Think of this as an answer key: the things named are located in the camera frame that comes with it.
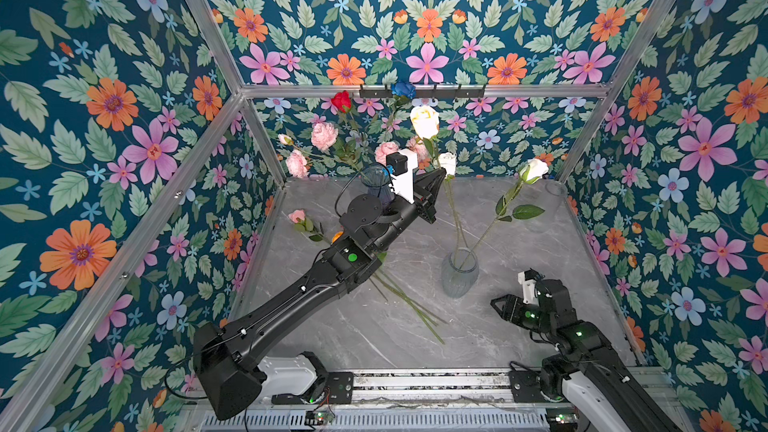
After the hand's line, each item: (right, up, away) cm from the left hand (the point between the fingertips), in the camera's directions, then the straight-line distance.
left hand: (449, 163), depth 54 cm
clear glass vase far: (+39, -7, +40) cm, 56 cm away
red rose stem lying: (-15, -32, +38) cm, 51 cm away
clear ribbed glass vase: (+7, -26, +26) cm, 37 cm away
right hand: (+17, -35, +28) cm, 48 cm away
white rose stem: (+6, -18, +22) cm, 30 cm away
